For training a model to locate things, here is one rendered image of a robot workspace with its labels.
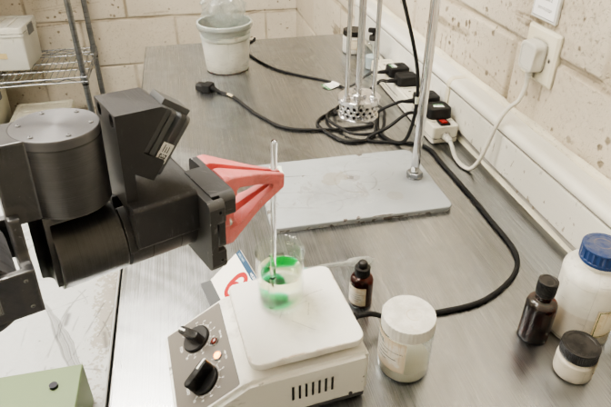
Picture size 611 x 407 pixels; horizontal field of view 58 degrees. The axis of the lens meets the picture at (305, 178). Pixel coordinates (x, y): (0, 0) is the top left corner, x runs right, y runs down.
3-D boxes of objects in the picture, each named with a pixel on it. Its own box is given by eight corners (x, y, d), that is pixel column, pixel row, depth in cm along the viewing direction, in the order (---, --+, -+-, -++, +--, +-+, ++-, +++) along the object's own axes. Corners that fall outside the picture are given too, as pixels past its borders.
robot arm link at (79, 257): (109, 167, 43) (15, 193, 40) (136, 199, 39) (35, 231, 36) (121, 238, 47) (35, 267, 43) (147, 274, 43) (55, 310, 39)
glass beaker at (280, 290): (246, 300, 60) (242, 243, 56) (285, 278, 63) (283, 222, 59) (280, 332, 56) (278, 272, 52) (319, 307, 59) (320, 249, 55)
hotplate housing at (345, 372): (180, 451, 54) (170, 399, 50) (167, 351, 65) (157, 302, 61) (385, 392, 60) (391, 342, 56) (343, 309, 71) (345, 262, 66)
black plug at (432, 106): (419, 121, 109) (421, 112, 107) (411, 112, 112) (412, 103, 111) (452, 118, 110) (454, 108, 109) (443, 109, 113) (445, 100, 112)
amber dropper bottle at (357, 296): (360, 290, 74) (363, 249, 70) (376, 302, 72) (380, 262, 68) (344, 300, 72) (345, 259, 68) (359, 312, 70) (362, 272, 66)
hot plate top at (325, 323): (251, 373, 53) (250, 368, 52) (227, 291, 62) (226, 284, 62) (366, 344, 56) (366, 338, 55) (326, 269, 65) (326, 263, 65)
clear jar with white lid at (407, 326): (406, 335, 67) (413, 287, 63) (439, 371, 62) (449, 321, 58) (365, 355, 64) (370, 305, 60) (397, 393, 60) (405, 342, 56)
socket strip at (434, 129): (431, 144, 109) (434, 124, 106) (369, 74, 142) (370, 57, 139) (456, 142, 110) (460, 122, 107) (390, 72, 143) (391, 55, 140)
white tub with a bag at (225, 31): (252, 77, 139) (247, -9, 128) (196, 77, 139) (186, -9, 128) (256, 58, 151) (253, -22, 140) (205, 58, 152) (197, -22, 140)
